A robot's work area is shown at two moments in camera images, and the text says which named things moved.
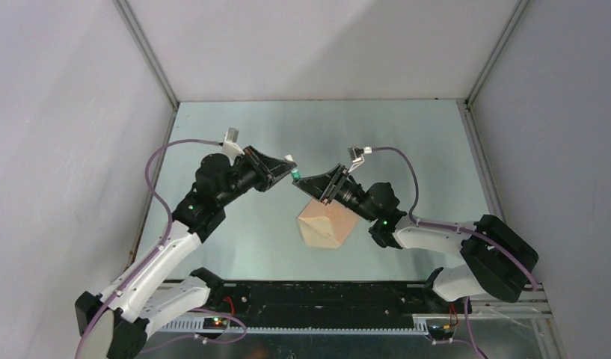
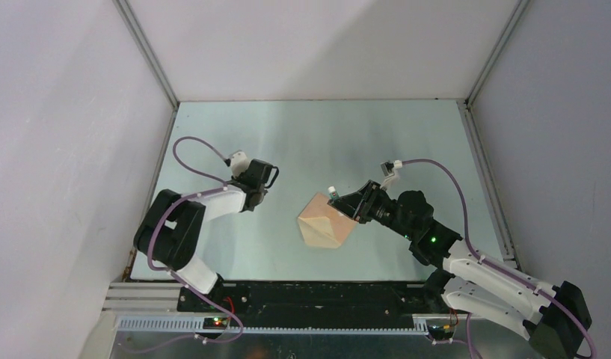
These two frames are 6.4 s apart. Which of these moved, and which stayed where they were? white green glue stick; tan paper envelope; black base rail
Moved: white green glue stick
Stayed: tan paper envelope; black base rail
